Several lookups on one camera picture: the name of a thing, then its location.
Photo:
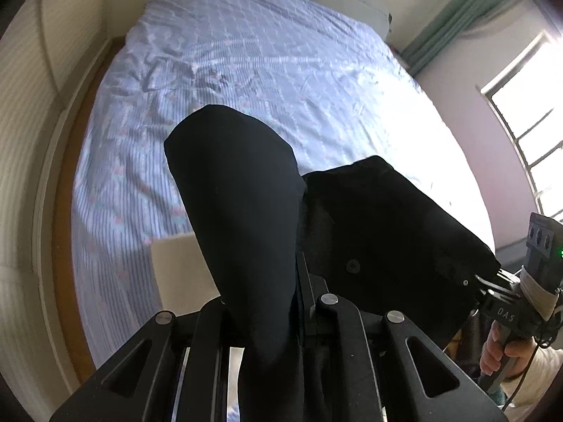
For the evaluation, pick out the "black pants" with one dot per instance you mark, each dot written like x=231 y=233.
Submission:
x=298 y=257

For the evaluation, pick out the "person's right hand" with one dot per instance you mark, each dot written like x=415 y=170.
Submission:
x=493 y=352

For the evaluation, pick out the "cream jacket right sleeve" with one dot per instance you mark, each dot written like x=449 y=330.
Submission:
x=545 y=365

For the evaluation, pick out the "window with metal bars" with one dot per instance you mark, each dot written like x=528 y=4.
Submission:
x=526 y=97

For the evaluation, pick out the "blue floral bed sheet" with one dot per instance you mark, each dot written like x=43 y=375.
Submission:
x=317 y=82

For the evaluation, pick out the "green curtain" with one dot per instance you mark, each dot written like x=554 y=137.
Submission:
x=456 y=17

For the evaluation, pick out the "folded cream garment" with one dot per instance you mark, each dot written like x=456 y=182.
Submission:
x=184 y=282

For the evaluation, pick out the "white louvered wardrobe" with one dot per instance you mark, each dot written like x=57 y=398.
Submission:
x=51 y=54

